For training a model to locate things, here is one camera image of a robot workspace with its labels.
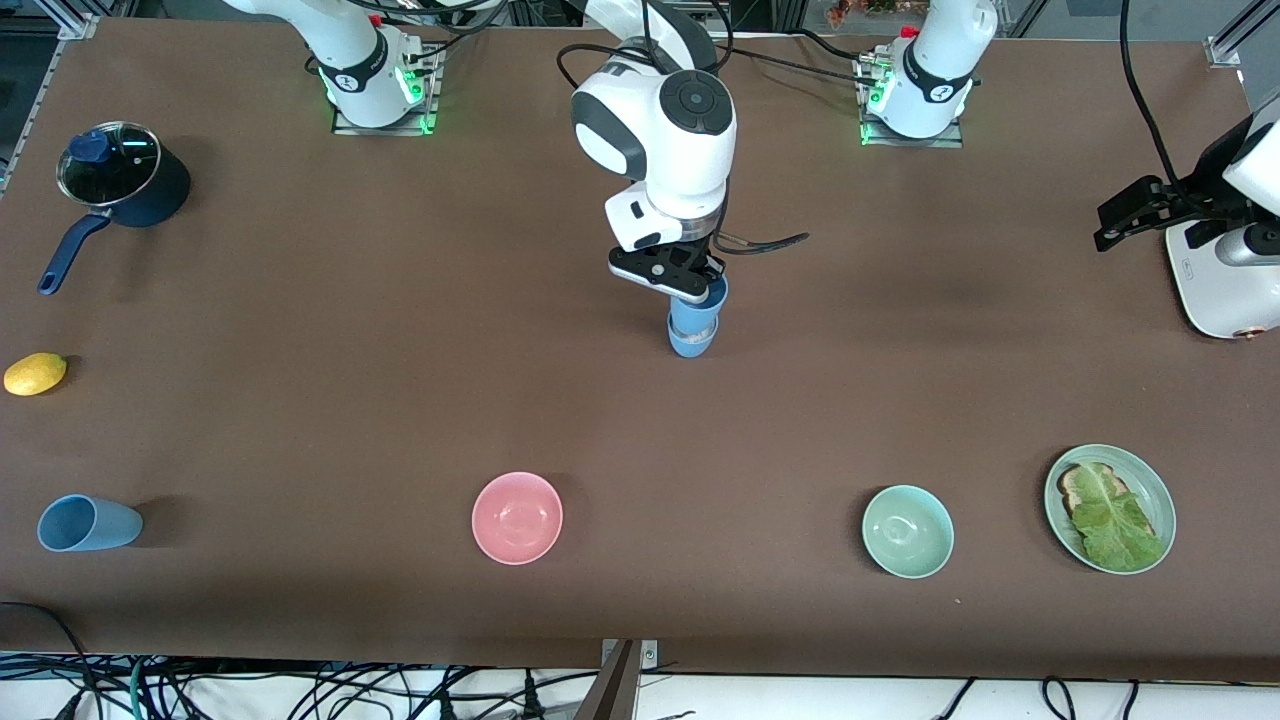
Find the blue plastic cup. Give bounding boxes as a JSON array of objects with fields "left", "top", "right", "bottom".
[
  {"left": 37, "top": 494, "right": 144, "bottom": 553},
  {"left": 668, "top": 275, "right": 730, "bottom": 341}
]

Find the blue cup holding tissue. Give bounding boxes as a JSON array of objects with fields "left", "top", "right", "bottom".
[{"left": 667, "top": 318, "right": 720, "bottom": 359}]

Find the white appliance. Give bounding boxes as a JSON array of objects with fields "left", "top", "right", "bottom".
[{"left": 1166, "top": 220, "right": 1280, "bottom": 341}]

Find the toast slice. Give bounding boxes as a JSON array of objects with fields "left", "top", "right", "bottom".
[{"left": 1057, "top": 462, "right": 1156, "bottom": 541}]

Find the green plate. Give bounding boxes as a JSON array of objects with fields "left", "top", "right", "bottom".
[{"left": 1043, "top": 443, "right": 1177, "bottom": 576}]

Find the pink bowl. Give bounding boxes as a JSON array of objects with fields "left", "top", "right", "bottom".
[{"left": 471, "top": 471, "right": 564, "bottom": 566}]

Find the green lettuce leaf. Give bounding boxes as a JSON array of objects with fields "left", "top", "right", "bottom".
[{"left": 1070, "top": 462, "right": 1166, "bottom": 571}]

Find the mint green bowl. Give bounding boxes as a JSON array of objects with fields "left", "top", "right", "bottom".
[{"left": 861, "top": 484, "right": 955, "bottom": 580}]

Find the dark blue saucepan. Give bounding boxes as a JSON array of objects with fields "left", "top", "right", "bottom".
[{"left": 38, "top": 122, "right": 191, "bottom": 297}]

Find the glass lid with blue knob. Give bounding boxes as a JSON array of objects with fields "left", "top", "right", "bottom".
[{"left": 57, "top": 122, "right": 162, "bottom": 207}]

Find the yellow lemon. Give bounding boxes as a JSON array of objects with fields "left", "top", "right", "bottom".
[{"left": 3, "top": 352, "right": 68, "bottom": 397}]

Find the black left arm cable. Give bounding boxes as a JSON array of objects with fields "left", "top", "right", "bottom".
[{"left": 1118, "top": 0, "right": 1193, "bottom": 191}]

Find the aluminium profile bracket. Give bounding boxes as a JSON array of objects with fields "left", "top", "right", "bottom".
[{"left": 1204, "top": 0, "right": 1280, "bottom": 70}]

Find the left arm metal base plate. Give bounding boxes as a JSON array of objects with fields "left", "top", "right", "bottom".
[{"left": 857, "top": 52, "right": 966, "bottom": 150}]

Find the black cable across table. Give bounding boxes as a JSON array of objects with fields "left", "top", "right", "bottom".
[{"left": 698, "top": 28, "right": 883, "bottom": 89}]

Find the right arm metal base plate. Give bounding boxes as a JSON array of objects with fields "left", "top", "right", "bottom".
[{"left": 332, "top": 42, "right": 442, "bottom": 137}]

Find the black cable at right base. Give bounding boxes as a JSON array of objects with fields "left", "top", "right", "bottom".
[{"left": 404, "top": 24, "right": 496, "bottom": 63}]

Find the metal table clamp bracket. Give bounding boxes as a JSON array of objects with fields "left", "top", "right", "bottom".
[{"left": 574, "top": 638, "right": 660, "bottom": 720}]

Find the aluminium table edge rail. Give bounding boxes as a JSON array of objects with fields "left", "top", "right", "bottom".
[{"left": 0, "top": 14, "right": 97, "bottom": 197}]

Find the black looped floor cable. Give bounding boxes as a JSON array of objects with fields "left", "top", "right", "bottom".
[{"left": 0, "top": 600, "right": 101, "bottom": 720}]

